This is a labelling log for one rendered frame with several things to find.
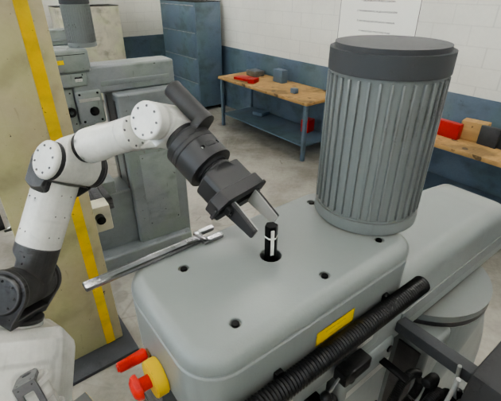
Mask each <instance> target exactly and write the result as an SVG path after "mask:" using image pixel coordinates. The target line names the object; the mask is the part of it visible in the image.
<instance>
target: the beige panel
mask: <svg viewBox="0 0 501 401"><path fill-rule="evenodd" d="M70 134H74V131H73V128H72V122H71V119H70V114H69V111H68V105H67V102H66V99H65V95H64V89H63V85H62V82H61V78H60V73H59V69H58V65H57V62H56V56H55V53H54V49H53V46H52V39H51V36H50V32H49V27H48V23H47V20H46V16H45V10H44V7H43V3H42V0H0V200H1V202H2V206H3V208H4V210H5V213H6V216H7V219H8V221H9V223H10V227H11V229H12V231H13V234H14V237H15V238H16V234H17V230H18V227H19V224H20V221H21V216H22V213H23V210H24V207H25V202H26V199H27V196H28V194H29V189H30V187H29V185H28V183H27V182H26V181H25V175H26V173H27V170H28V167H29V162H30V159H31V156H32V154H33V153H34V152H35V150H36V148H37V147H38V146H39V145H40V144H41V143H42V142H44V141H46V140H52V141H56V140H57V139H59V138H63V137H65V136H68V135H70ZM56 264H57V266H58V267H59V268H60V272H61V276H62V281H61V284H60V288H59V289H58V291H57V292H56V294H55V296H54V298H53V299H52V301H51V302H50V304H49V306H48V308H47V310H46V311H44V312H43V313H44V314H45V319H50V320H52V321H54V322H55V323H57V324H58V325H59V326H61V327H62V328H63V329H64V330H65V331H66V332H67V333H68V334H69V335H70V336H71V337H72V338H73V339H74V341H75V346H76V351H75V363H74V375H73V386H75V385H76V384H78V383H80V382H82V381H84V380H86V379H87V378H89V377H91V376H93V375H95V374H96V373H98V372H101V371H102V370H104V369H106V368H108V367H110V366H111V365H113V364H116V363H117V362H119V361H120V360H122V359H124V358H126V357H128V356H129V355H131V354H132V353H134V352H136V351H138V350H139V347H138V346H137V344H136V343H135V341H134V339H133V337H132V336H131V335H130V332H129V331H128V329H127V328H126V326H125V325H124V323H123V321H122V319H121V318H120V316H119V315H118V313H117V309H116V305H115V300H114V296H113V293H112V289H111V283H110V282H109V283H107V284H105V285H102V286H100V287H98V288H95V289H94V290H90V291H88V292H87V291H86V290H85V289H84V287H83V285H82V282H85V281H87V280H89V279H91V278H94V277H96V276H99V275H101V274H104V273H106V272H107V267H106V264H105V259H104V256H103V250H102V247H101V243H100V240H99V233H98V230H97V227H96V223H95V217H94V213H93V210H92V206H91V201H90V197H89V194H88V191H87V192H86V193H84V194H82V195H81V196H79V197H77V198H76V201H75V204H74V207H73V210H72V214H71V217H70V220H69V223H68V228H67V231H66V233H65V237H64V241H63V244H62V247H61V249H60V254H59V258H58V260H57V263H56Z"/></svg>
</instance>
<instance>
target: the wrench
mask: <svg viewBox="0 0 501 401"><path fill-rule="evenodd" d="M213 230H214V226H212V225H209V226H207V227H205V228H201V229H199V230H198V231H196V232H193V236H192V237H190V238H187V239H184V240H182V241H180V242H178V243H175V244H173V245H171V246H168V247H165V248H163V249H161V250H159V251H155V252H154V253H152V254H149V255H146V256H144V257H142V258H140V259H137V260H134V261H133V262H130V263H128V264H125V265H123V266H120V267H118V268H115V269H114V270H111V271H108V272H106V273H104V274H101V275H99V276H96V277H94V278H91V279H89V280H87V281H85V282H82V285H83V288H84V289H85V290H86V291H87V292H88V291H90V290H94V289H95V288H98V287H100V286H102V285H105V284H107V283H109V282H112V281H114V280H116V279H118V278H121V277H123V276H125V275H127V274H130V273H132V272H135V271H137V270H139V269H142V268H143V267H147V266H149V265H150V264H153V263H155V262H157V261H160V260H162V259H165V258H167V257H169V256H171V255H174V254H176V253H178V252H180V251H183V250H185V249H187V248H190V247H192V246H194V245H197V244H198V243H200V242H201V243H202V244H204V245H205V244H207V243H211V242H213V241H216V240H218V239H220V238H223V233H222V232H217V233H216V234H213V235H211V236H208V237H207V238H206V237H205V236H204V234H206V233H208V232H211V231H213Z"/></svg>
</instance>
